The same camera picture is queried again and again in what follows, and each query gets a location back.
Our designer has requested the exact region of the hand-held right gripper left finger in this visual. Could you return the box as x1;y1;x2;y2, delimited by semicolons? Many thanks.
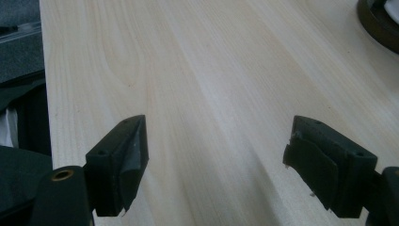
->
84;114;151;218

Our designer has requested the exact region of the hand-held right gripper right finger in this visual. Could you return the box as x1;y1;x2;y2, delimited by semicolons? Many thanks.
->
282;115;378;219

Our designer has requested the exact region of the dark cloth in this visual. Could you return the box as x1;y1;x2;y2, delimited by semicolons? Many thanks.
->
0;78;54;218

